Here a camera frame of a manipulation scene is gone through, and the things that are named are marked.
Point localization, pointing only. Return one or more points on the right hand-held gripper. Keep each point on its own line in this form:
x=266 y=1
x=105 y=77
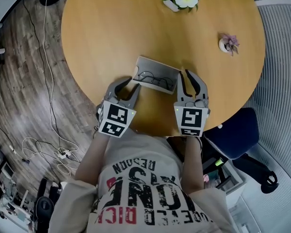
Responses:
x=190 y=120

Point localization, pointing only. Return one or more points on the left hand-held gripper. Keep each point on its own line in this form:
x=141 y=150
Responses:
x=116 y=120

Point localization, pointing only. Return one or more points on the thin black round glasses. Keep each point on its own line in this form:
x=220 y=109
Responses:
x=157 y=81

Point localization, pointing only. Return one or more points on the grey glasses case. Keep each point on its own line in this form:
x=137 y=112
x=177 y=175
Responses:
x=155 y=67

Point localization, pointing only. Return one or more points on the person's right forearm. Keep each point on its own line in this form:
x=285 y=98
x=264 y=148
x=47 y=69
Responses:
x=192 y=164

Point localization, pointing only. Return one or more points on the person's left forearm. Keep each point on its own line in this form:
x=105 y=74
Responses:
x=94 y=154

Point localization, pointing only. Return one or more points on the small purple succulent pot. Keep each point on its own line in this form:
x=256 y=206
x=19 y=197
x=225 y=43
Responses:
x=225 y=45

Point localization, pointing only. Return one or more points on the dark blue office chair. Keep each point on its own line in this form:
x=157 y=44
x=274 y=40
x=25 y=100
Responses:
x=232 y=132

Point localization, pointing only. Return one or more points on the person's beige printed shirt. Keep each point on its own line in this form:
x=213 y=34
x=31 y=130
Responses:
x=140 y=159

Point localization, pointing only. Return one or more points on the white power strip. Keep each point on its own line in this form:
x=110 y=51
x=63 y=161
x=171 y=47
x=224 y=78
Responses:
x=63 y=154

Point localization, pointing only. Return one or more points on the open box with items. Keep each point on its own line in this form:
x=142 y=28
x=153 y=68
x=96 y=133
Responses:
x=220 y=176

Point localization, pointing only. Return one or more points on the black chair base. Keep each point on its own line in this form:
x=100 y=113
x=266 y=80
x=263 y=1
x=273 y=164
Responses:
x=44 y=204

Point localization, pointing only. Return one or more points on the white desk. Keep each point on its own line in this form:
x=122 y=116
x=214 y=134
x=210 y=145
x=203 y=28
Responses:
x=4 y=1

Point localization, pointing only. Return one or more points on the cluttered white shelf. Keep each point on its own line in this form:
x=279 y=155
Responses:
x=9 y=198

